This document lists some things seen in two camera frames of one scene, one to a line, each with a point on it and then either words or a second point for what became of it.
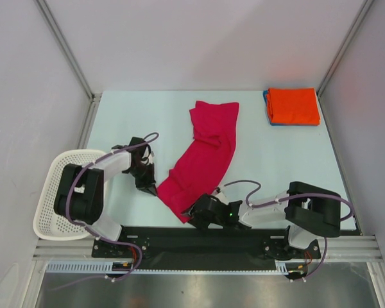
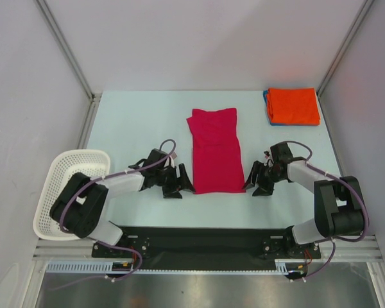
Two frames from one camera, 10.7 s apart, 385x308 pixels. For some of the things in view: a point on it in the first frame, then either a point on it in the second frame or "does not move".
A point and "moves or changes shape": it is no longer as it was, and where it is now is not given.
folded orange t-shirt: (293, 105) does not move
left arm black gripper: (147, 185) → (172, 191)
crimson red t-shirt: (204, 158) moves or changes shape
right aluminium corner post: (366, 7) does not move
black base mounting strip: (155, 247) does not move
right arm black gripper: (199, 213) → (264, 175)
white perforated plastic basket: (47, 224) does not move
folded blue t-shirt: (265, 95) does not move
